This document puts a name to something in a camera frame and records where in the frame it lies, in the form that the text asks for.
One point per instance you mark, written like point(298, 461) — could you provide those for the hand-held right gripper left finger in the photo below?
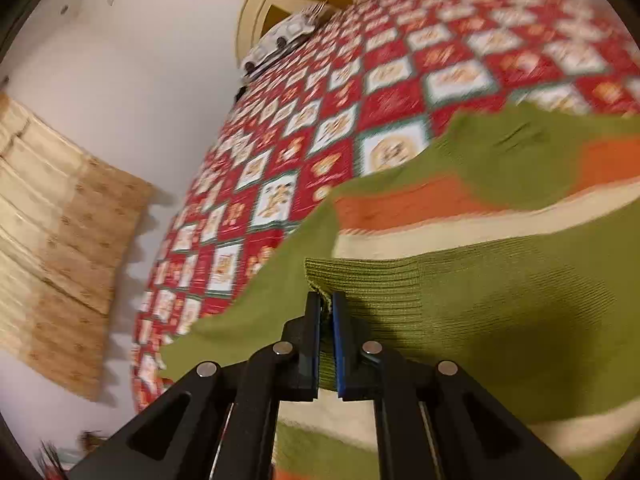
point(311, 345)

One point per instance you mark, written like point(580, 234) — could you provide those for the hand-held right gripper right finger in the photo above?
point(342, 345)

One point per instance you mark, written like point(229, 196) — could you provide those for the beige patterned curtain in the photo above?
point(55, 240)

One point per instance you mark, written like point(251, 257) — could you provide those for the green striped knit sweater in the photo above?
point(450, 270)

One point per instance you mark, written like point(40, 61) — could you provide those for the white patterned pillow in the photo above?
point(280, 40)

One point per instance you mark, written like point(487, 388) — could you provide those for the dark clutter pile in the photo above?
point(60, 452)

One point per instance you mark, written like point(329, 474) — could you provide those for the cream round headboard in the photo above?
point(290, 0)

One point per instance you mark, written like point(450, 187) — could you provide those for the red checkered printed blanket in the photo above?
point(350, 90)

